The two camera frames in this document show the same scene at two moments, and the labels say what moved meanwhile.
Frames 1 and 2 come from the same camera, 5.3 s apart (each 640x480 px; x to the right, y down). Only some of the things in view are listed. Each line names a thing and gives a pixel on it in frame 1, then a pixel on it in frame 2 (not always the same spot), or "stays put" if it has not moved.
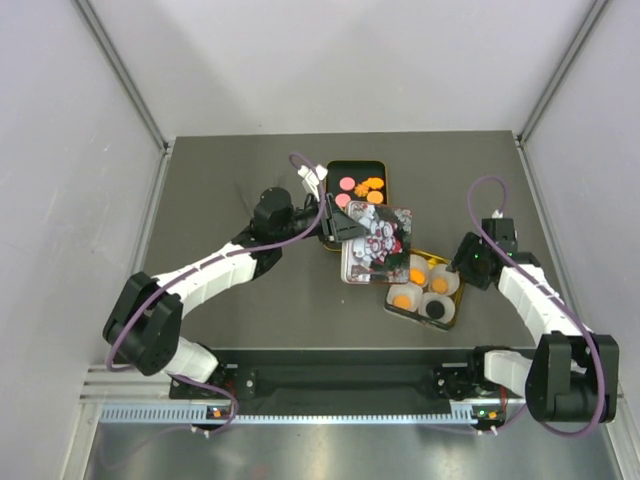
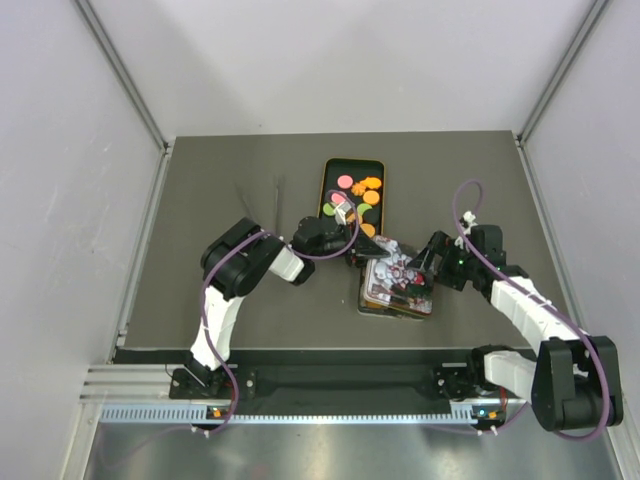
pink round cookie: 347,183 stays put
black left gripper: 335,225 → 363,246
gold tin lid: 382,256 → 390,281
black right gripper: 461,261 → 444,245
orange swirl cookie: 361,190 stays put
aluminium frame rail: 121,396 stays put
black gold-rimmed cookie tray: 355,181 stays put
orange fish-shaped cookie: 374,182 stays put
